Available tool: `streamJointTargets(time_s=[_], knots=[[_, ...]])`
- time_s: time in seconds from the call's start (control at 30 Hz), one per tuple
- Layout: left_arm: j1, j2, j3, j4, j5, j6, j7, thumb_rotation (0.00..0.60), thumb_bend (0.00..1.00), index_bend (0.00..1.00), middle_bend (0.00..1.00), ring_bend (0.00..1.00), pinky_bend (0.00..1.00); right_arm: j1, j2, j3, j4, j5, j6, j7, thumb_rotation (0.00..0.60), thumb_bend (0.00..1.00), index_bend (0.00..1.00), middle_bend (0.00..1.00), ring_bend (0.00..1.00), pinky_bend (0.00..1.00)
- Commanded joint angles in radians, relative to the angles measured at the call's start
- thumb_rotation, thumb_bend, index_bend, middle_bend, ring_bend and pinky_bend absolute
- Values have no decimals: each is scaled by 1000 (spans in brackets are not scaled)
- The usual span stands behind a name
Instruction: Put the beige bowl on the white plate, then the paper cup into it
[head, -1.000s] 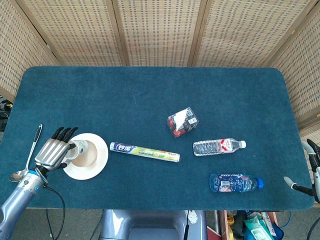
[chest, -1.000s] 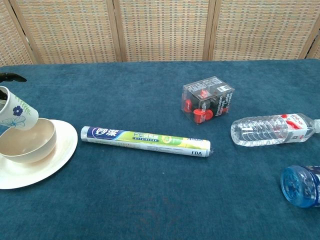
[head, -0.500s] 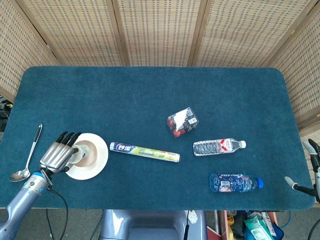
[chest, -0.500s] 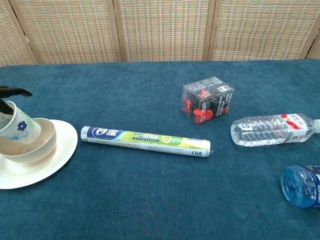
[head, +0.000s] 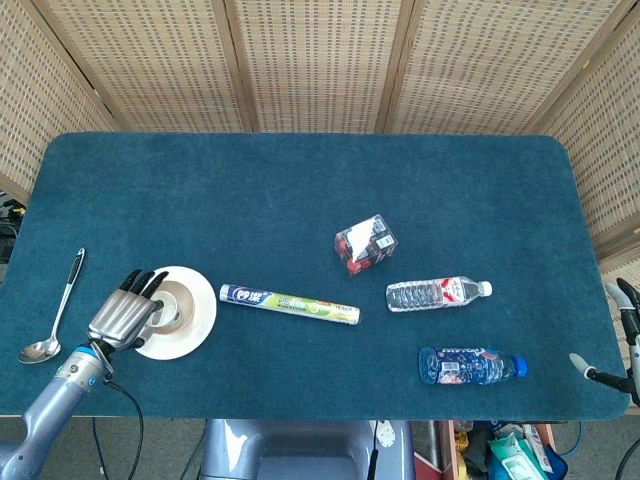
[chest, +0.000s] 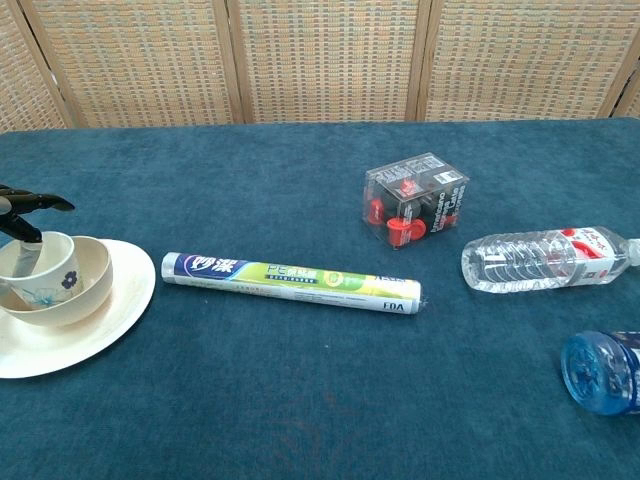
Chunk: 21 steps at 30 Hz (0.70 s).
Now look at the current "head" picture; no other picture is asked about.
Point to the clear red-label water bottle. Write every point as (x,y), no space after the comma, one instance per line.
(420,295)

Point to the grey-blue robot torso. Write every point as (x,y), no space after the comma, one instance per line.
(300,450)

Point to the right black grey robot hand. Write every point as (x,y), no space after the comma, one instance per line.
(612,380)

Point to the beige bowl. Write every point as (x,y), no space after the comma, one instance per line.
(186,305)

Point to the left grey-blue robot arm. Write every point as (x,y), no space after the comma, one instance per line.
(50,400)

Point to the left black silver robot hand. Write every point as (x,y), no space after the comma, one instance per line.
(120,315)

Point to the teal wet wipes pack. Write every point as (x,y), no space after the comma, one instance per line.
(510,457)

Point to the dark teal table cloth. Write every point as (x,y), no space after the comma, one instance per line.
(300,190)

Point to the cling film roll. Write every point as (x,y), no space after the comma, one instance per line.
(290,305)

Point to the wooden crate of supplies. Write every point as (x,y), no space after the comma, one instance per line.
(445,450)

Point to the blue plastic drink bottle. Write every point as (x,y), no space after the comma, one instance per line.
(465,367)

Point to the white flower-print paper cup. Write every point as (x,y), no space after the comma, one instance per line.
(169,302)

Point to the clear box of coffee capsules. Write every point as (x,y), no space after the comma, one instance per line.
(370,245)

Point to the woven bamboo folding screen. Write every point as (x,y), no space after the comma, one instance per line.
(320,60)

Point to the white round plate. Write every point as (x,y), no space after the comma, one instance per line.
(202,310)

